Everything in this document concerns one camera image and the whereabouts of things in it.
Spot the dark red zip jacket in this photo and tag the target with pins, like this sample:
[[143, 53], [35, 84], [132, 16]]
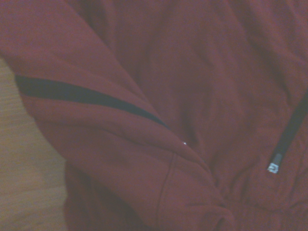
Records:
[[168, 96]]

